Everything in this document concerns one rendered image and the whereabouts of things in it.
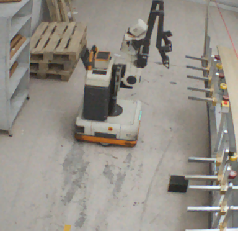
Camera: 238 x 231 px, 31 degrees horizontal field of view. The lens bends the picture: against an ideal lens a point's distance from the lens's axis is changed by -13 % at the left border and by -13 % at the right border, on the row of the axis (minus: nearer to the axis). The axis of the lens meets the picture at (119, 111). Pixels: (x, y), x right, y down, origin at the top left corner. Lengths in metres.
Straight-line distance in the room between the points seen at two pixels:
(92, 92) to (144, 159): 0.88
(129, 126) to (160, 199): 0.97
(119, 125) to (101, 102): 0.32
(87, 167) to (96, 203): 0.59
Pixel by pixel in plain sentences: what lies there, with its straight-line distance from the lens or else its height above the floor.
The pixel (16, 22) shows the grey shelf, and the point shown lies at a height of 1.26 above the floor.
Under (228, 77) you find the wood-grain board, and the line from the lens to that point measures 5.03.
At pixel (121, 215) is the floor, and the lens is 4.35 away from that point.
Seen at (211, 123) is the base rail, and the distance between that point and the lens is 4.52.
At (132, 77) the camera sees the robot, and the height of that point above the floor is 0.75.
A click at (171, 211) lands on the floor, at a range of 4.45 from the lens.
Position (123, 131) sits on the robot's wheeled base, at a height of 0.23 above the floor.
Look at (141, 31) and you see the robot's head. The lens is 4.74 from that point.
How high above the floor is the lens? 3.07
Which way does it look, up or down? 32 degrees down
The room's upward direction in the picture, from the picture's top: 4 degrees clockwise
